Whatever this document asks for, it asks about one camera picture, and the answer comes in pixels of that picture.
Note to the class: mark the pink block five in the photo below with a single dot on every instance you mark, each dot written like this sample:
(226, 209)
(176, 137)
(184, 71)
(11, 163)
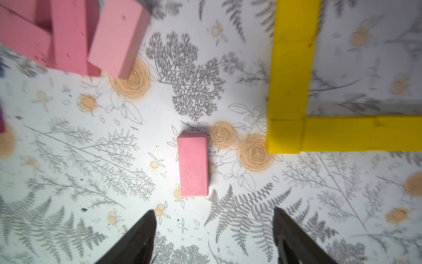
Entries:
(193, 164)

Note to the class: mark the small yellow cube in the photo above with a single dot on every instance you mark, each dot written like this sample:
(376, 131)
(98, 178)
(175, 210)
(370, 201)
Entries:
(284, 137)

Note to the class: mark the pink block one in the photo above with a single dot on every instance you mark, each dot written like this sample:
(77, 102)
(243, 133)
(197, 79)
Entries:
(24, 8)

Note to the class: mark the magenta small cube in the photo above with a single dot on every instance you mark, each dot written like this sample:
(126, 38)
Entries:
(2, 122)

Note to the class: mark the floral table mat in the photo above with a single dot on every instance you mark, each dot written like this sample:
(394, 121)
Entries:
(82, 158)

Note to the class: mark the pink block two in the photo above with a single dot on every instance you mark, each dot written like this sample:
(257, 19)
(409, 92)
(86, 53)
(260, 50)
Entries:
(26, 38)

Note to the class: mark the pink block four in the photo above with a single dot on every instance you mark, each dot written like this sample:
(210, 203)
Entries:
(118, 36)

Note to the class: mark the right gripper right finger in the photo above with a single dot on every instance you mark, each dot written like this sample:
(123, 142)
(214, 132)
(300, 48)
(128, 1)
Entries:
(294, 245)

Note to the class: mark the yellow block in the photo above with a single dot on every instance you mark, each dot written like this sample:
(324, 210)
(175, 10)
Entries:
(296, 20)
(291, 68)
(397, 133)
(339, 134)

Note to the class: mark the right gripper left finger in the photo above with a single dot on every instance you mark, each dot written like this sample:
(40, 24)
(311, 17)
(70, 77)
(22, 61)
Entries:
(136, 246)

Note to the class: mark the pink block three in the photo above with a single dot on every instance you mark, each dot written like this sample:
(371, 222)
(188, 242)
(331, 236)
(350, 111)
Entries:
(73, 24)

